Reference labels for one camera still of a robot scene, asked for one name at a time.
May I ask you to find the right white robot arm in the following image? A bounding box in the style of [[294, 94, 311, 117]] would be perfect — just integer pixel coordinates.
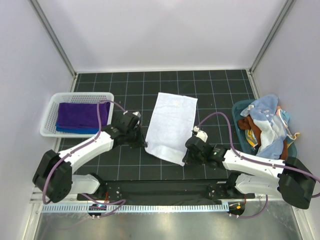
[[184, 136, 316, 210]]

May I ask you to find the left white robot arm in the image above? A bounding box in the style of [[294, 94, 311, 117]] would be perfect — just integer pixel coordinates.
[[32, 111, 147, 204]]

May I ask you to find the purple towel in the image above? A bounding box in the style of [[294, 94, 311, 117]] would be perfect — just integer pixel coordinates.
[[56, 102, 110, 126]]

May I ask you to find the slotted white cable duct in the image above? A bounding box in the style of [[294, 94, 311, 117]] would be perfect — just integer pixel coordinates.
[[41, 202, 229, 214]]

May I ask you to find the white cloth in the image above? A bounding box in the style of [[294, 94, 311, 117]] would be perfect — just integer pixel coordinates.
[[145, 92, 198, 167]]

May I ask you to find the teal translucent laundry basket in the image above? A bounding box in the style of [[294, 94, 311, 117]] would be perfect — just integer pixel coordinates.
[[231, 99, 298, 161]]

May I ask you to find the brown cloth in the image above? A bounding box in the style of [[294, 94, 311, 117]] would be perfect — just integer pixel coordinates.
[[236, 116, 291, 161]]

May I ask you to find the white perforated plastic basket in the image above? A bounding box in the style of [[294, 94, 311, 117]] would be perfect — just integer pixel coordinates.
[[40, 92, 114, 138]]

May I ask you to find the yellow patterned cloth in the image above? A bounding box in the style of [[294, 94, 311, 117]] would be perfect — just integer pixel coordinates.
[[244, 129, 259, 149]]

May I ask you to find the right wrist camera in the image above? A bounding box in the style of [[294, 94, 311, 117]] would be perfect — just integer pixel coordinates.
[[192, 126, 208, 143]]

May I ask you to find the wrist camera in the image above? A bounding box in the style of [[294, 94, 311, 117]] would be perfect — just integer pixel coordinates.
[[123, 111, 141, 125], [192, 126, 208, 143]]

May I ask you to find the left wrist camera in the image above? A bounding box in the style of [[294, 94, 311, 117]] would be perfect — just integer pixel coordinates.
[[123, 111, 141, 125]]

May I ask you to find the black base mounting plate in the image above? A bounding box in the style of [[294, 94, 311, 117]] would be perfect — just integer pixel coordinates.
[[90, 179, 255, 206]]

